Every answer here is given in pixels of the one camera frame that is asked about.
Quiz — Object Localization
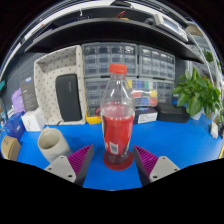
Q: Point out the clear organiser with coloured parts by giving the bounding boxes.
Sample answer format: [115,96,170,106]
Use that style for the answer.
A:
[126,79,158,108]

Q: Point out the small green plant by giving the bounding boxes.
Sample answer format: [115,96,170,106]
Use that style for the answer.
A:
[203,49,214,63]

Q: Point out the dark grey flat box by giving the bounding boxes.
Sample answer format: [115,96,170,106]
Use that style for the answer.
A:
[19,77,40,113]

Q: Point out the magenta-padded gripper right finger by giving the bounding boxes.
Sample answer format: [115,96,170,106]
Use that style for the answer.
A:
[132,144,181,187]

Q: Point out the black zip case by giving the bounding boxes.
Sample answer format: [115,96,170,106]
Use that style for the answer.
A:
[54,73,83,123]

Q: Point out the green potted plant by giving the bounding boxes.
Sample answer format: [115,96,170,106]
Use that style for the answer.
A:
[172,66,223,121]

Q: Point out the black overhead shelf unit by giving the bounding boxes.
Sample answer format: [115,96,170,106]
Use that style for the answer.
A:
[6,1,214,64]

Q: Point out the yellow multimeter with red leads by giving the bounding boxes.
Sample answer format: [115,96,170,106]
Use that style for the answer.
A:
[85,109,103,125]

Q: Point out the white dotted storage tray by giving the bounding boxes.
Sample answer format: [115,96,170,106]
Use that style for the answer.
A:
[33,44,88,126]

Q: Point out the white square box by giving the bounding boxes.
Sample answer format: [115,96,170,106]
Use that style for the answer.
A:
[20,107,47,132]

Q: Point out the black pouch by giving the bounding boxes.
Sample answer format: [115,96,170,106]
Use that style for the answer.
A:
[156,102,190,124]

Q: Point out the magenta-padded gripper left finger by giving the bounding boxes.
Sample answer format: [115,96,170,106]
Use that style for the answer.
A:
[44,143,95,187]

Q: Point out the white ceramic mug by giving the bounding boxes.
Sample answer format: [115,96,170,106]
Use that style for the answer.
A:
[37,126,73,163]

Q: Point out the brown cardboard box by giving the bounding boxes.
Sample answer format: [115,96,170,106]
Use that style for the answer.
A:
[0,135,22,162]

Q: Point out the red-labelled clear drink bottle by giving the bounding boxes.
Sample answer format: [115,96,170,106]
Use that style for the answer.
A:
[100,63,136,165]

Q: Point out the blue printed box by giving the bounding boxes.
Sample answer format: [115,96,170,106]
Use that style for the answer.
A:
[3,111,27,140]

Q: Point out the purple plastic bag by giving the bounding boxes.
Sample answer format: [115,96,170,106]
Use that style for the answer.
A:
[11,87,26,115]

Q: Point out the black box with white label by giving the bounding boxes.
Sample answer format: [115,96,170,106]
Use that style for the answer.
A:
[133,106,159,125]

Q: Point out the grey small-parts drawer cabinet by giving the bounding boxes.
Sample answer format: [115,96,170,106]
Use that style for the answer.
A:
[156,79,175,105]
[83,78,111,118]
[138,44,177,81]
[81,42,139,79]

